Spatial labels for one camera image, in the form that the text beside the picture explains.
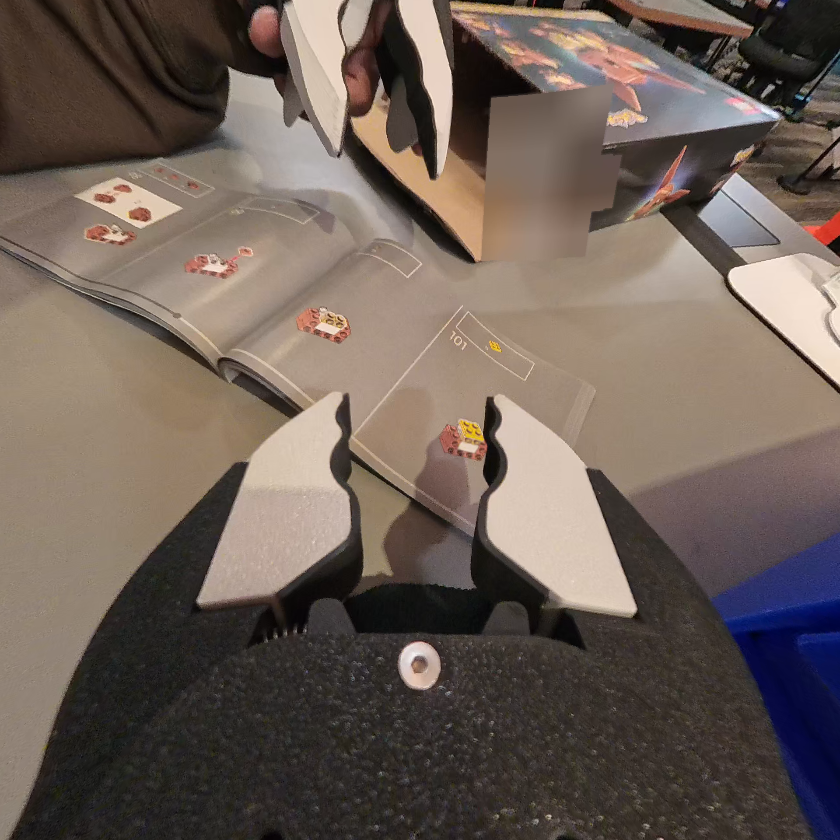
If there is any wooden table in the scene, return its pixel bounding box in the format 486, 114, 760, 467
604, 0, 756, 40

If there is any colourful printed toy box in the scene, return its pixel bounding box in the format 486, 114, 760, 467
348, 7, 784, 263

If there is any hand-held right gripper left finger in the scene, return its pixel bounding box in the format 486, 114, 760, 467
195, 390, 364, 613

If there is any person's left hand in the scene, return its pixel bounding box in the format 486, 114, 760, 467
342, 0, 397, 122

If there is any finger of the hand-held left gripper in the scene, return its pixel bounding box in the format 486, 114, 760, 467
279, 0, 353, 158
382, 0, 456, 182

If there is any person's left forearm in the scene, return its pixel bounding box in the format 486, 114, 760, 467
0, 0, 283, 175

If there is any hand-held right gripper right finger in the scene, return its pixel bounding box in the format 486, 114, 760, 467
470, 393, 639, 618

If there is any grey desk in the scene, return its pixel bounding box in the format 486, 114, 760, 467
0, 66, 840, 840

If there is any white curved board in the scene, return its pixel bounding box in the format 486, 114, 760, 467
729, 254, 840, 391

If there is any black office chair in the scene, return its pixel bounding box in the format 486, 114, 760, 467
735, 0, 840, 82

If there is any grey instruction booklet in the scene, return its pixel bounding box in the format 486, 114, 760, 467
0, 161, 595, 536

